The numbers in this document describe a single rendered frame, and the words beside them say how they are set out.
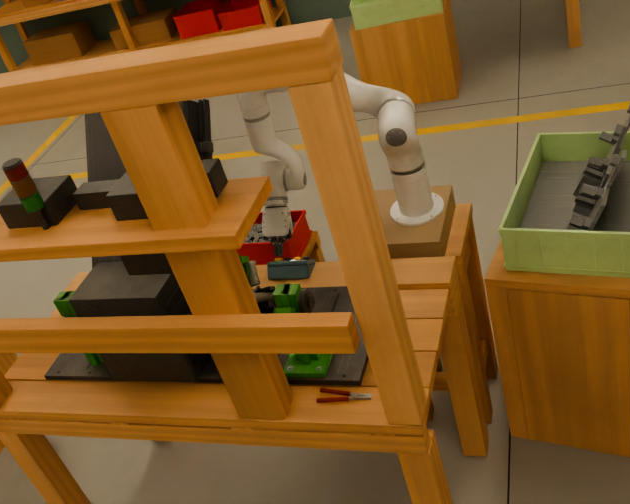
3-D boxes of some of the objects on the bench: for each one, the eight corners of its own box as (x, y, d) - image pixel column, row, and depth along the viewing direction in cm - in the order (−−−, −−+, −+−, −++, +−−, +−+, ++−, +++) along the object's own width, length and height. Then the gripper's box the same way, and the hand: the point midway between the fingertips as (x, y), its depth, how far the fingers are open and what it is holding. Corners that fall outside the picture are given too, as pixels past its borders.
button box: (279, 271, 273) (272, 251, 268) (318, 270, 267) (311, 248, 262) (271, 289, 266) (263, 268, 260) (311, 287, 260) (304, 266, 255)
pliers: (316, 403, 213) (315, 400, 213) (321, 389, 217) (320, 387, 217) (370, 405, 208) (369, 402, 207) (374, 391, 211) (373, 388, 211)
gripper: (251, 205, 266) (254, 257, 266) (291, 202, 260) (294, 255, 261) (260, 205, 273) (263, 256, 273) (299, 202, 267) (302, 254, 268)
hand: (278, 250), depth 267 cm, fingers closed
